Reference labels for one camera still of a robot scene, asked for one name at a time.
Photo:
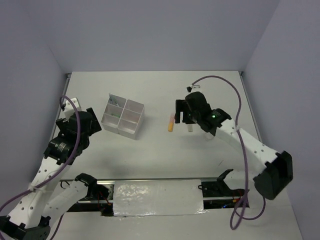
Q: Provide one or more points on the grey eraser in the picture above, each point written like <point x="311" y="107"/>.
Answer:
<point x="190" y="128"/>

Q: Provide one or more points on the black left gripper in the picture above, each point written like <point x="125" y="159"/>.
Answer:
<point x="95" y="126"/>

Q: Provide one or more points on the clear tape roll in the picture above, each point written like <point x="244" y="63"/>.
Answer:
<point x="209" y="136"/>

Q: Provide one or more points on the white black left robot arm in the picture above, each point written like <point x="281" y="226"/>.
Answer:
<point x="37" y="211"/>

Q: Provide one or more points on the orange pink highlighter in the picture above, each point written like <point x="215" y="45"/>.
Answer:
<point x="171" y="122"/>

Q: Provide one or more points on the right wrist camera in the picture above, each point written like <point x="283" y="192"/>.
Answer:
<point x="194" y="88"/>

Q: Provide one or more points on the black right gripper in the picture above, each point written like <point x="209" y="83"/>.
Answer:
<point x="181" y="106"/>

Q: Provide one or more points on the green translucent correction tape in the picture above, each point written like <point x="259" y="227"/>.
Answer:
<point x="115" y="115"/>

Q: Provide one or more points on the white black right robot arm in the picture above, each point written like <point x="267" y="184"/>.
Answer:
<point x="274" y="169"/>

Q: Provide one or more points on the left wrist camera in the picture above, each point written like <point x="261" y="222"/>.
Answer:
<point x="69" y="107"/>

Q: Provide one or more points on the white divided organizer box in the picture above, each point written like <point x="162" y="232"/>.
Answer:
<point x="131" y="114"/>

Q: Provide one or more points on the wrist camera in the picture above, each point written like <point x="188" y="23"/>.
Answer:
<point x="69" y="107"/>
<point x="194" y="88"/>

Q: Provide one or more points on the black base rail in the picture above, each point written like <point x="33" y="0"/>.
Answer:
<point x="216" y="195"/>

